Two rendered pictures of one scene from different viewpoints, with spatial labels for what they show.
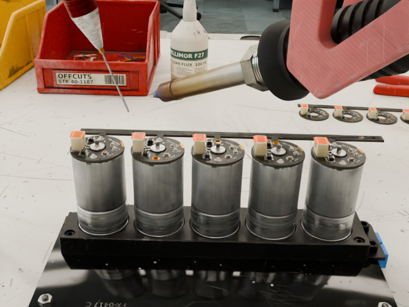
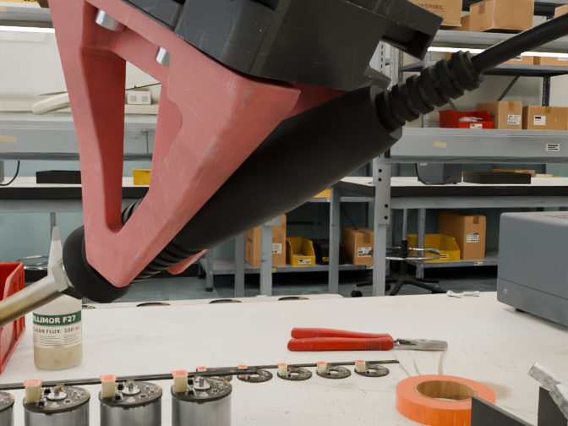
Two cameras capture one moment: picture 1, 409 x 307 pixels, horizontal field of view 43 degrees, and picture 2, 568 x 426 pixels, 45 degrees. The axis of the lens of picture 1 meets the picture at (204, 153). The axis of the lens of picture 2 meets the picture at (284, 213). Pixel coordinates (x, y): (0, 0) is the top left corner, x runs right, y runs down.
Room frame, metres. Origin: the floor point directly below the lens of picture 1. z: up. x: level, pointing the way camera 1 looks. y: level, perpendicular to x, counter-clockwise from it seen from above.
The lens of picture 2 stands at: (-0.06, -0.03, 0.91)
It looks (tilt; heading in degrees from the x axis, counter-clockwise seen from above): 6 degrees down; 347
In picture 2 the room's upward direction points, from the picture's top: 1 degrees clockwise
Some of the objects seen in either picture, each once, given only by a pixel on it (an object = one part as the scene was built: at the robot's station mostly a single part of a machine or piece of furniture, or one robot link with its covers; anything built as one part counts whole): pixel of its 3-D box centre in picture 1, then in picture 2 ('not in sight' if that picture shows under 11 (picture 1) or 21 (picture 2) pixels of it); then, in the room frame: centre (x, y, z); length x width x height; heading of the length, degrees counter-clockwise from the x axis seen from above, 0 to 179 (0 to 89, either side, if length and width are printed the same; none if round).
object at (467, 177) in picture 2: not in sight; (496, 177); (2.65, -1.62, 0.77); 0.24 x 0.16 x 0.04; 89
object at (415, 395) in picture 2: not in sight; (445, 399); (0.31, -0.22, 0.76); 0.06 x 0.06 x 0.01
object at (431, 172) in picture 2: not in sight; (439, 172); (2.63, -1.33, 0.80); 0.15 x 0.12 x 0.10; 20
